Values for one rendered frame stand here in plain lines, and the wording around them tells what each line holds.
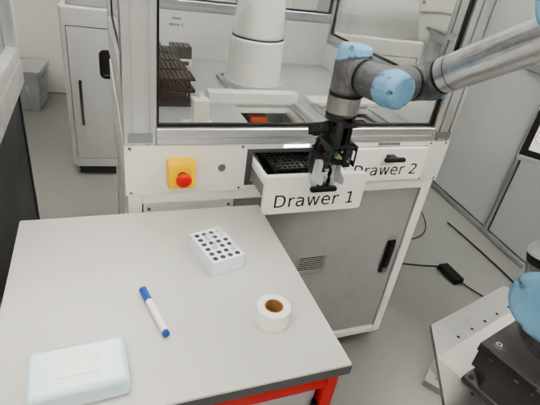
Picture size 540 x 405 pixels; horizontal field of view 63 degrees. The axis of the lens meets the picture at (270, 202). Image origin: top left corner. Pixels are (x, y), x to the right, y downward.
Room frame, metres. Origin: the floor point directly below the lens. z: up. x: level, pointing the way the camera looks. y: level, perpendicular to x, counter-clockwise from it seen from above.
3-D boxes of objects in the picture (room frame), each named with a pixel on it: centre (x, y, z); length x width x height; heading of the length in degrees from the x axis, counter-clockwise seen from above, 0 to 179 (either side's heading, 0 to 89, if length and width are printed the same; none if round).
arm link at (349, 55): (0.98, -0.13, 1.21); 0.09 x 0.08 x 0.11; 36
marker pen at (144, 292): (0.63, 0.19, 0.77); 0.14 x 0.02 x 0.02; 37
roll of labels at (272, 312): (0.66, -0.04, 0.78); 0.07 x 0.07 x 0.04
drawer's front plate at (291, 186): (1.02, -0.11, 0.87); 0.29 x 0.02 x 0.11; 114
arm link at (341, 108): (0.99, -0.13, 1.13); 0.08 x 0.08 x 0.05
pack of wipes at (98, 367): (0.45, 0.26, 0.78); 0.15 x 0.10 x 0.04; 117
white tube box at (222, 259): (0.83, 0.11, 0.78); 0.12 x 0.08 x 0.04; 38
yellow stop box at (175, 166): (1.01, 0.24, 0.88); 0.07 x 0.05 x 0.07; 114
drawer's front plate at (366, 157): (1.28, -0.34, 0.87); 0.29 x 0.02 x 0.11; 114
